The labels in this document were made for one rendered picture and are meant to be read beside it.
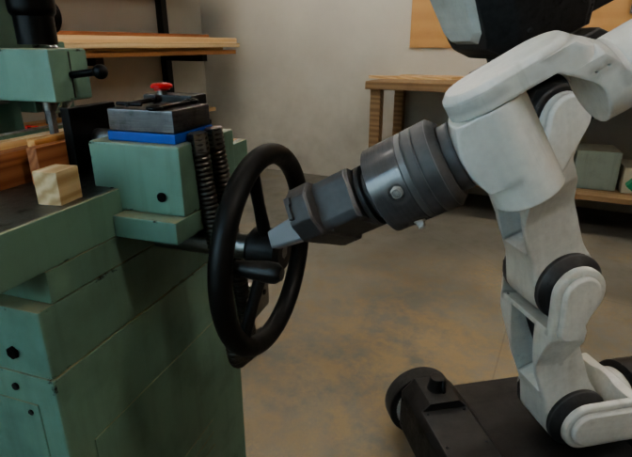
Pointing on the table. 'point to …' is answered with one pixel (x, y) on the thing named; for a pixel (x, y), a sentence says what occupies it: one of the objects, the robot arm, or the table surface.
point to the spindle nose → (32, 12)
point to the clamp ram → (84, 131)
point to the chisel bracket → (43, 75)
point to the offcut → (57, 184)
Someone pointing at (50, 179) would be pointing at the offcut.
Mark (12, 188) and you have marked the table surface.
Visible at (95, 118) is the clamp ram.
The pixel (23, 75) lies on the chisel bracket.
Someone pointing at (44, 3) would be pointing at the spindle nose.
